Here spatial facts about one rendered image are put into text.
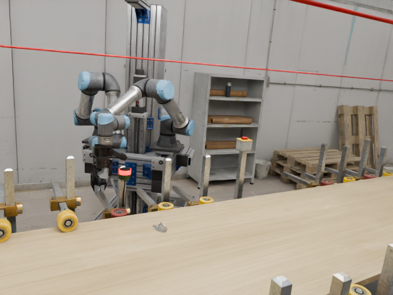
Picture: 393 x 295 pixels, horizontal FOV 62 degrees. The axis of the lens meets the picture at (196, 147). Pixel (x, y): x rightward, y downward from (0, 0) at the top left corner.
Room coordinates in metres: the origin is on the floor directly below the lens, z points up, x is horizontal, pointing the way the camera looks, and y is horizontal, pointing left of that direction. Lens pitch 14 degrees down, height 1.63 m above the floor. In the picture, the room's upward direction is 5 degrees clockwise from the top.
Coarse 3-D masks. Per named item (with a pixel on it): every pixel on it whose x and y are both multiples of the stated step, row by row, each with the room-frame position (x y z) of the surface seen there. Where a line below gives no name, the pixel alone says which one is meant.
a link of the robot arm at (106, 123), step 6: (102, 114) 1.61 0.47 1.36; (108, 114) 1.62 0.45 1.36; (102, 120) 1.59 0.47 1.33; (108, 120) 1.60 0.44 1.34; (114, 120) 1.64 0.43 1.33; (102, 126) 1.59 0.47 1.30; (108, 126) 1.60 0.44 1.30; (114, 126) 1.63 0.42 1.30; (102, 132) 1.59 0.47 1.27; (108, 132) 1.60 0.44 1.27
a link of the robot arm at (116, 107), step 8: (144, 80) 2.03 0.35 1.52; (136, 88) 1.99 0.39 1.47; (120, 96) 1.92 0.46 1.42; (128, 96) 1.93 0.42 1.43; (136, 96) 1.98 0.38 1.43; (144, 96) 2.04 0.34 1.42; (112, 104) 1.84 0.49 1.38; (120, 104) 1.86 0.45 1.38; (128, 104) 1.91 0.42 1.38; (96, 112) 1.77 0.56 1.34; (104, 112) 1.77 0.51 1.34; (112, 112) 1.80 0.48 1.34; (120, 112) 1.87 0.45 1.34; (96, 120) 1.74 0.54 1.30
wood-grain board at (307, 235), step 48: (288, 192) 1.98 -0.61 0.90; (336, 192) 2.05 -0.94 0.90; (384, 192) 2.13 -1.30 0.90; (48, 240) 1.19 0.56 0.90; (96, 240) 1.22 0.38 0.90; (144, 240) 1.25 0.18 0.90; (192, 240) 1.28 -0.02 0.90; (240, 240) 1.32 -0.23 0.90; (288, 240) 1.35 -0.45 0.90; (336, 240) 1.39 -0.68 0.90; (384, 240) 1.43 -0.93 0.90; (0, 288) 0.89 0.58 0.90; (48, 288) 0.91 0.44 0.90; (96, 288) 0.93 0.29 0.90; (144, 288) 0.95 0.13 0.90; (192, 288) 0.97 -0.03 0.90; (240, 288) 0.99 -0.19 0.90
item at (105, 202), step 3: (99, 192) 1.82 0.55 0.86; (102, 192) 1.82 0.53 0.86; (99, 195) 1.77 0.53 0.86; (102, 195) 1.77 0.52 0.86; (99, 198) 1.77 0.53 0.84; (102, 198) 1.73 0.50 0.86; (105, 198) 1.73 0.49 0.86; (102, 201) 1.71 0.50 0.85; (105, 201) 1.69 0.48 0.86; (108, 201) 1.70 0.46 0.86; (102, 204) 1.71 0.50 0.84; (105, 204) 1.65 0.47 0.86; (108, 204) 1.66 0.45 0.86; (105, 207) 1.65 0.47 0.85; (108, 207) 1.62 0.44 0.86; (111, 207) 1.62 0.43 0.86
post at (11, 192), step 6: (6, 168) 1.33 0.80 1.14; (12, 168) 1.36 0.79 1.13; (6, 174) 1.32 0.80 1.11; (12, 174) 1.33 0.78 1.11; (6, 180) 1.32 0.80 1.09; (12, 180) 1.33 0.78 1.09; (6, 186) 1.32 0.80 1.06; (12, 186) 1.33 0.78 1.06; (6, 192) 1.32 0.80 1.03; (12, 192) 1.33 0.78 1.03; (6, 198) 1.32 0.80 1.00; (12, 198) 1.33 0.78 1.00; (6, 204) 1.32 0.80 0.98; (12, 204) 1.33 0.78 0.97; (12, 222) 1.33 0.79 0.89; (12, 228) 1.33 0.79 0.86
